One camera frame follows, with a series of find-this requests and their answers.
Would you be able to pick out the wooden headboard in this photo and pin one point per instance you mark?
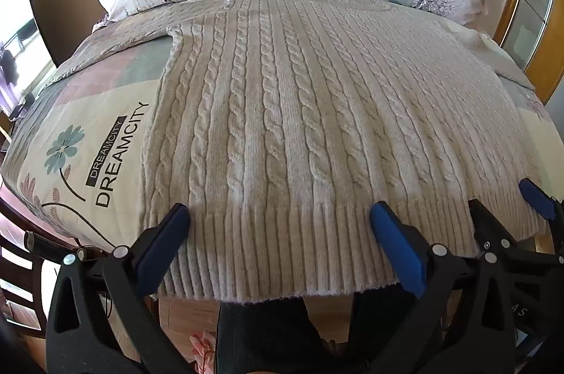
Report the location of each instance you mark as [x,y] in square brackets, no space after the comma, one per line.
[528,61]

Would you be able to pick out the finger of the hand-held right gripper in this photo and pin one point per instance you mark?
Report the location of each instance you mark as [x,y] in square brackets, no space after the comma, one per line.
[488,226]
[536,197]

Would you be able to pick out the pink floral slipper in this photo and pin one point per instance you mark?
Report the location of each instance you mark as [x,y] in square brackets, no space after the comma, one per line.
[202,349]

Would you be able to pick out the dark wooden chair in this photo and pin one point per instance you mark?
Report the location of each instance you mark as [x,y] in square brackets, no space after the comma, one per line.
[17,268]

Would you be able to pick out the person's dark trousers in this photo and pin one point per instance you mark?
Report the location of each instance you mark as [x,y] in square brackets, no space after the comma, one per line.
[268,334]

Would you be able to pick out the black metal rod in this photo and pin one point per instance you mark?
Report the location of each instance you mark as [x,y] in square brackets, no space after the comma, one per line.
[53,247]

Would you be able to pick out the printed patchwork bed sheet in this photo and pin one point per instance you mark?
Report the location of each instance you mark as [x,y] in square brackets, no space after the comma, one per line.
[105,123]

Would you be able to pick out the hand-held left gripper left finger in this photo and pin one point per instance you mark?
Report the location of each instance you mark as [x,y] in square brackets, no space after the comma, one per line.
[164,247]

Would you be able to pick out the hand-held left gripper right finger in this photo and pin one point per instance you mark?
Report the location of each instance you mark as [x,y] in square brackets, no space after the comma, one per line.
[398,247]

